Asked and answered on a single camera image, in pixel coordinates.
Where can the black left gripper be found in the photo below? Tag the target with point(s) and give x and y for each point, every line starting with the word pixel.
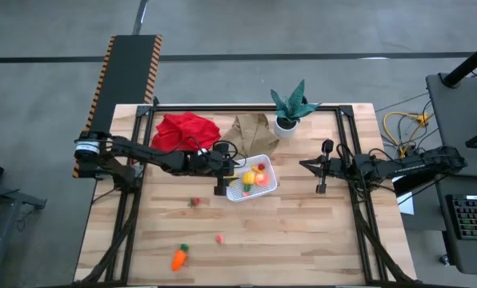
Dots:
pixel 206 164

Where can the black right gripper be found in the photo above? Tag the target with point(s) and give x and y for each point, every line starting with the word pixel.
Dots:
pixel 338 167

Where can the yellow toy lemon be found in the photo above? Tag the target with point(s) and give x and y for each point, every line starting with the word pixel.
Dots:
pixel 236 178

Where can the yellow toy pepper green stem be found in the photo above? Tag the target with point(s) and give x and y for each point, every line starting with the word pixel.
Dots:
pixel 248 177

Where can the white perforated plastic basket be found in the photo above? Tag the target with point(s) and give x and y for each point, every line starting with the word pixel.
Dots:
pixel 236 194

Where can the orange toy peach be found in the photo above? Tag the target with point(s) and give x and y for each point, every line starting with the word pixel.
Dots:
pixel 262 180

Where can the red toy strawberry green leaves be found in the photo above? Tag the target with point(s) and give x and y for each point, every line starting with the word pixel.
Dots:
pixel 195 201

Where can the small pink toy garlic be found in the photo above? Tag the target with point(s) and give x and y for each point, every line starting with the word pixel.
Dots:
pixel 219 239

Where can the orange toy carrot green top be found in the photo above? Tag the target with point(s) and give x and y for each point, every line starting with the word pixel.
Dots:
pixel 178 260

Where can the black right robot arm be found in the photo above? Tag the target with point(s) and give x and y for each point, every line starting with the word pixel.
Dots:
pixel 414 164

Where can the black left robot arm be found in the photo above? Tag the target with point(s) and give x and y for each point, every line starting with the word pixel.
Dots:
pixel 150 154

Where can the white cloth tag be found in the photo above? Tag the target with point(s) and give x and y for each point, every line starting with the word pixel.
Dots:
pixel 202 151

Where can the brown paper bag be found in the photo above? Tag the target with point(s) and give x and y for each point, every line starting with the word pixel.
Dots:
pixel 248 136

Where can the green plant in white pot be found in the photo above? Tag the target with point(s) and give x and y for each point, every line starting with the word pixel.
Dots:
pixel 286 128

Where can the red crumpled cloth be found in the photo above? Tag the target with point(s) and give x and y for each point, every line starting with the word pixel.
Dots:
pixel 182 128

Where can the white paper sheet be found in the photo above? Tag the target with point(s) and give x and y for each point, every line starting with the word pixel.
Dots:
pixel 407 206

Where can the black mat with hazard stripes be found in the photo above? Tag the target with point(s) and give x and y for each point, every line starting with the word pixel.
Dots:
pixel 126 80

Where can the grey computer workstation cart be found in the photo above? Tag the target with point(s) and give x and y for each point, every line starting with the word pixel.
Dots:
pixel 454 120

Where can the backlit black keyboard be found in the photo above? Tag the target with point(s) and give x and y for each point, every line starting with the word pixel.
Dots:
pixel 474 218

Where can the black round pole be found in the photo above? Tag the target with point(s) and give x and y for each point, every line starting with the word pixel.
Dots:
pixel 466 64

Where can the black aluminium table frame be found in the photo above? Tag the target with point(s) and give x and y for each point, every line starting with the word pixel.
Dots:
pixel 242 108

